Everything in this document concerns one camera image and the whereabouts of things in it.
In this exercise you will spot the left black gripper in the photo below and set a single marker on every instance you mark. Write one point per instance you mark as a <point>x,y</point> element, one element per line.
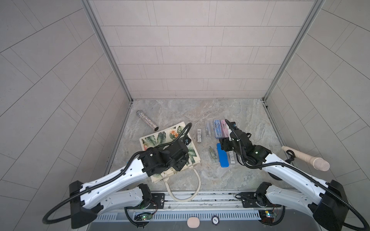
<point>183,161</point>

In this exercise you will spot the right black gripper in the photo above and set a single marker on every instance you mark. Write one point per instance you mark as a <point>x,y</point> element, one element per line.
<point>224,142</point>

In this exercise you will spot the clear compass case with barcode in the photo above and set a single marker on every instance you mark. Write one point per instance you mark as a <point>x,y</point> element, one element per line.
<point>232,157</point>

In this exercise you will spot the pink compass set case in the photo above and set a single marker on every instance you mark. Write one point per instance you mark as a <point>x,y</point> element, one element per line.
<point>225,128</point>

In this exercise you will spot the blue compass set case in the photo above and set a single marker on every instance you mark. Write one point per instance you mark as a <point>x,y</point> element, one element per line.
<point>218,129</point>

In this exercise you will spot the clear case with green card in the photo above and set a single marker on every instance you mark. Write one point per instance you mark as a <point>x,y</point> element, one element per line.
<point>213,155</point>

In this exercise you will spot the cream canvas floral tote bag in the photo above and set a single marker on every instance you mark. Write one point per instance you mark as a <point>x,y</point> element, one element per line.
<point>159,150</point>

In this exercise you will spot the clear case with silver compass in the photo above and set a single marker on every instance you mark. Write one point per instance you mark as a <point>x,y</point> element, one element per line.
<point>209,129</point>

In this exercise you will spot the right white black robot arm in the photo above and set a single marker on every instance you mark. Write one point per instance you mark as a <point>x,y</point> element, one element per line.
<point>325,202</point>

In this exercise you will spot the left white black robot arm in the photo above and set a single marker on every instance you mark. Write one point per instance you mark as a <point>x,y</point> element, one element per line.
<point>88,200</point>

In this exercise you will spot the glittery silver cylinder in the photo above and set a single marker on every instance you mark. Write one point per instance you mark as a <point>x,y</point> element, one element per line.
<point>147,120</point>

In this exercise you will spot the black microphone stand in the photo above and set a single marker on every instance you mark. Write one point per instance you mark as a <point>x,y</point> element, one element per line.
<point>290,156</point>

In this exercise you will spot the pink round pad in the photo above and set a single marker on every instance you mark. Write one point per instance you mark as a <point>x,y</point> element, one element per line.
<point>193,222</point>

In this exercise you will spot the left green circuit board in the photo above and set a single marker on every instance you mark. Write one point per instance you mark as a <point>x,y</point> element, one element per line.
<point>143,216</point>

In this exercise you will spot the green circuit board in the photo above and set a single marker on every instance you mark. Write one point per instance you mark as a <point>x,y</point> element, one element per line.
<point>267,216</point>
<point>143,216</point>

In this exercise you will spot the black poker chip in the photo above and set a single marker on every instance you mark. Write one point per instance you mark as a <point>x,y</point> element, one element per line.
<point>215,220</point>

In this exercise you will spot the right green circuit board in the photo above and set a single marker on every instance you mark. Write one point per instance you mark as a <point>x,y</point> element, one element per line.
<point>267,216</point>

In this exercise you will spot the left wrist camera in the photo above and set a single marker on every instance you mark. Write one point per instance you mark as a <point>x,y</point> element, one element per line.
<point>187,141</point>

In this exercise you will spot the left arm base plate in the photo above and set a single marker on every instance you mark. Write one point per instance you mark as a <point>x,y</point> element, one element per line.
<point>157,201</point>

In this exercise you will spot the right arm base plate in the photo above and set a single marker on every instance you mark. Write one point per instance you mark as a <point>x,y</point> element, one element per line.
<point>254,200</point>

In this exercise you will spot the aluminium rail frame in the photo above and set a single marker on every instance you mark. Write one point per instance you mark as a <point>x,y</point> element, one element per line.
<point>207,200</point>

